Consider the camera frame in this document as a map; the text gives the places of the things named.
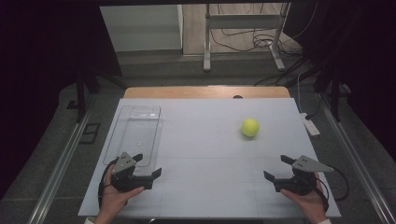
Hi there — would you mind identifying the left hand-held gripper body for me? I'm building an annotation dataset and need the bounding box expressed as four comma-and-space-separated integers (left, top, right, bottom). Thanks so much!
110, 151, 154, 193

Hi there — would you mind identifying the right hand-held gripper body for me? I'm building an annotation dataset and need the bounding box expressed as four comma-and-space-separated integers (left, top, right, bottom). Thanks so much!
273, 155, 335, 197

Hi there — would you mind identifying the clear plastic container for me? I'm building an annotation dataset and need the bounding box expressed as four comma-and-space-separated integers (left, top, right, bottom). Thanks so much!
102, 105, 164, 177

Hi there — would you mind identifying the yellow tennis ball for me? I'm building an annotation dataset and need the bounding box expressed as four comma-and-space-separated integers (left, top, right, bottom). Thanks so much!
241, 118, 261, 138

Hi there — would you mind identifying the person's right hand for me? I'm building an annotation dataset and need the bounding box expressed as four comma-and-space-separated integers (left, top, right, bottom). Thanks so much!
279, 172, 329, 224

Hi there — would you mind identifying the person's left hand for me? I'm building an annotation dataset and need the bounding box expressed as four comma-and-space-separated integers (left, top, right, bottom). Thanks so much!
98, 163, 146, 220

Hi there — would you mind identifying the white power strip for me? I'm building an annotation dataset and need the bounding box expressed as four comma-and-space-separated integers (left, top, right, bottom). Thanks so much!
299, 112, 321, 137

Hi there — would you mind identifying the white table board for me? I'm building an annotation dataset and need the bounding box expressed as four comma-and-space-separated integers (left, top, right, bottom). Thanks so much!
78, 97, 342, 218

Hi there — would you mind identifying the black stand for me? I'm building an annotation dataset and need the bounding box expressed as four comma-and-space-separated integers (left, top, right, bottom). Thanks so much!
65, 60, 129, 123
312, 59, 353, 123

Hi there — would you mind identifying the wooden table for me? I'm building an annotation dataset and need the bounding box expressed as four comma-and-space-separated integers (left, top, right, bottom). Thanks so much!
123, 86, 291, 100

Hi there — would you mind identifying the grey metal stand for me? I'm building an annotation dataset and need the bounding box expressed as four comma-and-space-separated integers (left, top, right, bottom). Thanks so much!
203, 3, 291, 73

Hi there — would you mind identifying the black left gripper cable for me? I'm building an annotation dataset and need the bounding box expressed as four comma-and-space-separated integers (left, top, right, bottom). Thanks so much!
97, 160, 118, 210

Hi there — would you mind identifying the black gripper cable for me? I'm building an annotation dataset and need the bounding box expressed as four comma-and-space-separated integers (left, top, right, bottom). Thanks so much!
314, 166, 350, 213
97, 160, 118, 210

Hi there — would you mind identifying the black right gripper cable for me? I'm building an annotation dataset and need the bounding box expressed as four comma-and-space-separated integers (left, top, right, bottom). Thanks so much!
314, 166, 350, 213

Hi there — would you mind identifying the black power strip cable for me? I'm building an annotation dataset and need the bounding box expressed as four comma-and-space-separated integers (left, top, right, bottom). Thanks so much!
304, 92, 323, 121

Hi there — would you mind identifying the aluminium rail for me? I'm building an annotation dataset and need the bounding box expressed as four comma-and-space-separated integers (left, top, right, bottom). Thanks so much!
317, 92, 396, 224
27, 99, 96, 224

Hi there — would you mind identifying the tangle of black floor cables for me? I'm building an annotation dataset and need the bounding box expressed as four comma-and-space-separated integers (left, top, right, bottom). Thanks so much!
209, 3, 318, 58

